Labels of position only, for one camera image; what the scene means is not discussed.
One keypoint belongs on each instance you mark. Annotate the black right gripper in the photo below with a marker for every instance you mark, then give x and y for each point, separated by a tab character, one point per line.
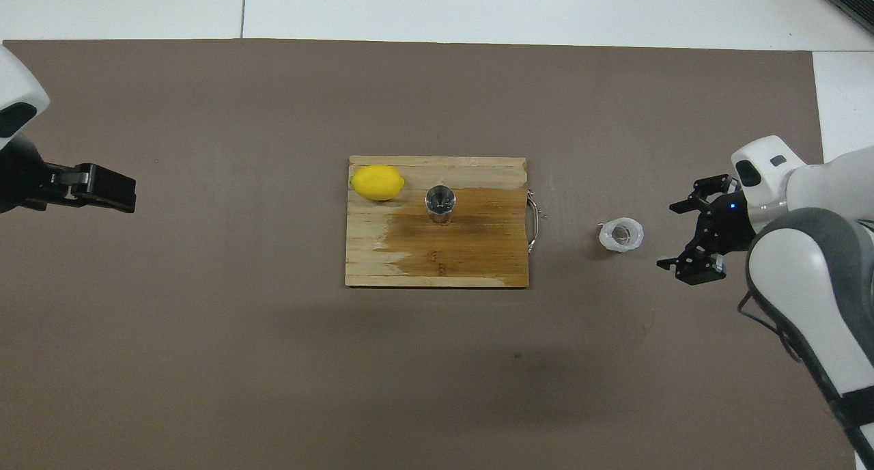
727	224

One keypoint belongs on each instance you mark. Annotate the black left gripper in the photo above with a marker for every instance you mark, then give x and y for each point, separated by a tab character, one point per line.
20	180

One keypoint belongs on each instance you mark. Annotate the steel jigger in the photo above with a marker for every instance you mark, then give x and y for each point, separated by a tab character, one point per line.
440	200

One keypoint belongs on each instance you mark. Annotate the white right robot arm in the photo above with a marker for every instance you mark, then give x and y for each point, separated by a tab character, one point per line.
812	265

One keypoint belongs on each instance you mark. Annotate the brown paper table mat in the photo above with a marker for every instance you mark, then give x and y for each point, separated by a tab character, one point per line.
205	361

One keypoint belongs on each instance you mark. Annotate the wooden cutting board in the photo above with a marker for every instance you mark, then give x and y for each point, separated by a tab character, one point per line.
478	251

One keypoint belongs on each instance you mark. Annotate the yellow lemon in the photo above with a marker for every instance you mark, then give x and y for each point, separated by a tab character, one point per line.
377	182

